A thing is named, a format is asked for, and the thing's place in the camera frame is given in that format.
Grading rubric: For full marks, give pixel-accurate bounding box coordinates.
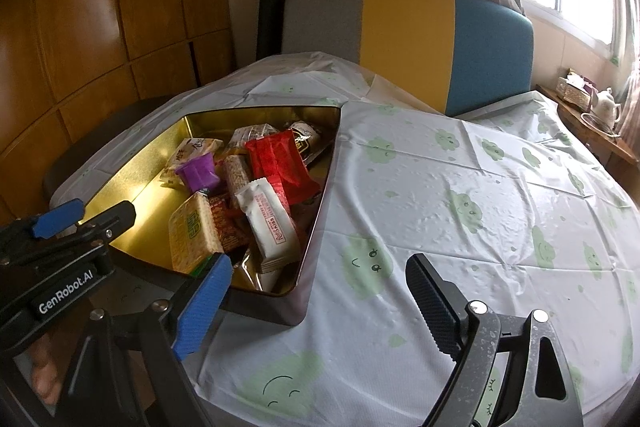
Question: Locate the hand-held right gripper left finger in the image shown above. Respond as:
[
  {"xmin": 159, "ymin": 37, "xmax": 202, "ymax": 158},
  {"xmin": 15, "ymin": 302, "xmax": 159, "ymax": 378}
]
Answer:
[{"xmin": 60, "ymin": 253, "xmax": 233, "ymax": 427}]

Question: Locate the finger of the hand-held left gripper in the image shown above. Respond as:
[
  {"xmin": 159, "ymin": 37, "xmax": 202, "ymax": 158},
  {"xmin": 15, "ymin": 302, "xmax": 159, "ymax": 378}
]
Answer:
[
  {"xmin": 0, "ymin": 201, "xmax": 137, "ymax": 275},
  {"xmin": 0, "ymin": 199, "xmax": 85, "ymax": 253}
]

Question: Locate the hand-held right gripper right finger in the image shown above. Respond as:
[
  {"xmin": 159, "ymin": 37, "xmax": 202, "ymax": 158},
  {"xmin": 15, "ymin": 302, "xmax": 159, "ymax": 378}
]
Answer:
[{"xmin": 406, "ymin": 253, "xmax": 583, "ymax": 427}]

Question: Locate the gold tin box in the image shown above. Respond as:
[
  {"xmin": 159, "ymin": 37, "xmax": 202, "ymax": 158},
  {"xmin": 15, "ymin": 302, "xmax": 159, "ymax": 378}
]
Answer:
[{"xmin": 80, "ymin": 103, "xmax": 346, "ymax": 328}]

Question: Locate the cracker packet with green ends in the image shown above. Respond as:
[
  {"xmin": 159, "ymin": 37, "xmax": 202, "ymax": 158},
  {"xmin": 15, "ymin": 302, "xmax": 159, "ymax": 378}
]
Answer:
[{"xmin": 169, "ymin": 192, "xmax": 226, "ymax": 275}]

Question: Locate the red patterned snack packet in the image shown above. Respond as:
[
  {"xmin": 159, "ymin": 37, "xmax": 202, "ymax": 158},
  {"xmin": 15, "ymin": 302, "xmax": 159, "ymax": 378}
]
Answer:
[{"xmin": 209, "ymin": 194, "xmax": 256, "ymax": 253}]

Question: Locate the purple jelly cup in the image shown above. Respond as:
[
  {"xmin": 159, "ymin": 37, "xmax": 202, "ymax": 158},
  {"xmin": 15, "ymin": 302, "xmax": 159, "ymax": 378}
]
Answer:
[{"xmin": 174, "ymin": 156, "xmax": 222, "ymax": 194}]

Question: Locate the cream snack packet green print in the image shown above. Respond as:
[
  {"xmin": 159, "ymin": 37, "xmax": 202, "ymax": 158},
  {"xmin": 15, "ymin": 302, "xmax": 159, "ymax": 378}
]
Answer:
[{"xmin": 161, "ymin": 137, "xmax": 224, "ymax": 190}]

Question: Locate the white snack packet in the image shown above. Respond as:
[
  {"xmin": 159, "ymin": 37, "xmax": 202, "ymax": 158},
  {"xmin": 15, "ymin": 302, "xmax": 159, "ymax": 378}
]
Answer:
[{"xmin": 234, "ymin": 177, "xmax": 302, "ymax": 275}]

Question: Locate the brown oat bar packet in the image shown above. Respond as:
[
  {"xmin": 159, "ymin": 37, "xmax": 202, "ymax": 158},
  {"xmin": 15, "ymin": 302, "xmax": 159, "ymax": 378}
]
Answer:
[{"xmin": 221, "ymin": 154, "xmax": 251, "ymax": 210}]

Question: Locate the clear biscuit packet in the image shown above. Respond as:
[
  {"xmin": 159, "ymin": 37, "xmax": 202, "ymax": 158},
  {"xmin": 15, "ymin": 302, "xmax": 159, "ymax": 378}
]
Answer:
[{"xmin": 229, "ymin": 124, "xmax": 278, "ymax": 155}]

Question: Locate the plain red snack packet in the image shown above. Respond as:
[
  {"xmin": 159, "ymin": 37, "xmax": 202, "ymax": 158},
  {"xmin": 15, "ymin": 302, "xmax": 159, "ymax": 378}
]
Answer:
[{"xmin": 244, "ymin": 129, "xmax": 322, "ymax": 205}]

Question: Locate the dark gold-printed snack bag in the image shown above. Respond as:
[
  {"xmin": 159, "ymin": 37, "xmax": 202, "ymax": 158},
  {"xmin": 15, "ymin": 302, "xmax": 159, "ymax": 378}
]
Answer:
[{"xmin": 287, "ymin": 121, "xmax": 333, "ymax": 168}]

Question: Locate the person's left hand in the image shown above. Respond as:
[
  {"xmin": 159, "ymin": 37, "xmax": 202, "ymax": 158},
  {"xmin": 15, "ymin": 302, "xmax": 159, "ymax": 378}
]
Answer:
[{"xmin": 27, "ymin": 332, "xmax": 68, "ymax": 408}]

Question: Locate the cloud-print tablecloth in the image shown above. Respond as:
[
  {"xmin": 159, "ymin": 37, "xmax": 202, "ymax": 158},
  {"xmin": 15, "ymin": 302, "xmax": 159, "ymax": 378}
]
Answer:
[{"xmin": 47, "ymin": 52, "xmax": 640, "ymax": 427}]

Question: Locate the wooden wardrobe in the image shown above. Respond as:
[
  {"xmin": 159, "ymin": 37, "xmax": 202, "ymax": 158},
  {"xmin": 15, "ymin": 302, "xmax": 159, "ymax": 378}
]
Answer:
[{"xmin": 0, "ymin": 0, "xmax": 236, "ymax": 218}]

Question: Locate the wooden side table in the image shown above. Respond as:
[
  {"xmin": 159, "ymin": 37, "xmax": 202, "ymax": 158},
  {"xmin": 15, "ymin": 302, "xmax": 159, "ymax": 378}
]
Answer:
[{"xmin": 536, "ymin": 84, "xmax": 640, "ymax": 180}]

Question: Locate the round glass tray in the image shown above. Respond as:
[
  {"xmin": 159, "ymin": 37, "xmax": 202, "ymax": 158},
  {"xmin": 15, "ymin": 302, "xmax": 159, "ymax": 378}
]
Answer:
[{"xmin": 580, "ymin": 109, "xmax": 621, "ymax": 136}]

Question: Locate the tissue box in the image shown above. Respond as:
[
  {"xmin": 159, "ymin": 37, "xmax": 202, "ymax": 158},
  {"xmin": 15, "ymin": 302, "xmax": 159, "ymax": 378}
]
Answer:
[{"xmin": 557, "ymin": 74, "xmax": 596, "ymax": 108}]

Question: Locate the white teapot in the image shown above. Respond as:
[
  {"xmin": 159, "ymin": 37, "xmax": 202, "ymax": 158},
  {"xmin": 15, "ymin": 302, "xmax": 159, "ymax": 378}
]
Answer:
[{"xmin": 591, "ymin": 88, "xmax": 623, "ymax": 122}]

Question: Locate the grey yellow blue headboard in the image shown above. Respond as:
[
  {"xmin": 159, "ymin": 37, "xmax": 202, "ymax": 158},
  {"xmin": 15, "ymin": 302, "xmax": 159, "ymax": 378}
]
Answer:
[{"xmin": 281, "ymin": 0, "xmax": 536, "ymax": 118}]

